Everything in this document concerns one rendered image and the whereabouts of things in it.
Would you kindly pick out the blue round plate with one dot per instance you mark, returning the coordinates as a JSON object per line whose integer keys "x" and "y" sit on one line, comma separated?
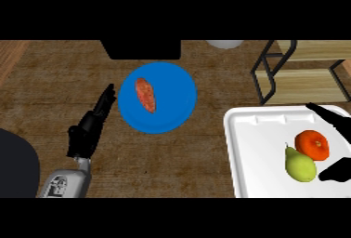
{"x": 158, "y": 97}

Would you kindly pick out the orange sweet potato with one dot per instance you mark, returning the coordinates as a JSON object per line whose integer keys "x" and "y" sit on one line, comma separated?
{"x": 146, "y": 94}

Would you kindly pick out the green pear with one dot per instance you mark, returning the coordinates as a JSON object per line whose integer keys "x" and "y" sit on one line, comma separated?
{"x": 300, "y": 165}

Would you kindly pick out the black wooden tiered shelf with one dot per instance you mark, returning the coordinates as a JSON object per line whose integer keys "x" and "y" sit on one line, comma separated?
{"x": 301, "y": 82}

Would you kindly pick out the orange round squash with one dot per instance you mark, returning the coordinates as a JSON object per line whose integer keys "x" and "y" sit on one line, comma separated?
{"x": 313, "y": 145}

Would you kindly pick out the black box appliance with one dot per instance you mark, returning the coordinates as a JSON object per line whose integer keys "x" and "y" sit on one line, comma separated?
{"x": 142, "y": 49}

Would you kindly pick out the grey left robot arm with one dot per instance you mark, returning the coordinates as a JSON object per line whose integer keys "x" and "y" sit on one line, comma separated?
{"x": 67, "y": 182}

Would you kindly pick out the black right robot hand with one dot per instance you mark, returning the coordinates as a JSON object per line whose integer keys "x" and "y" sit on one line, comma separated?
{"x": 341, "y": 124}

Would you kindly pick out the white round container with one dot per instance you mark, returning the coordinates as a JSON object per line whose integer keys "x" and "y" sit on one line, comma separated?
{"x": 225, "y": 44}

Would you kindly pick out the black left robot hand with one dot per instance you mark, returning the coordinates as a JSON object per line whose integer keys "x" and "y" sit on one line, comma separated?
{"x": 89, "y": 124}

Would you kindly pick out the white plastic tray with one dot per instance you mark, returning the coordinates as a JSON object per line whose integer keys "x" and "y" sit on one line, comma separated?
{"x": 264, "y": 148}

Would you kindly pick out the dark grey rounded object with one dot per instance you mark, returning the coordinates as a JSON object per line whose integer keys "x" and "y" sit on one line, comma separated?
{"x": 17, "y": 167}

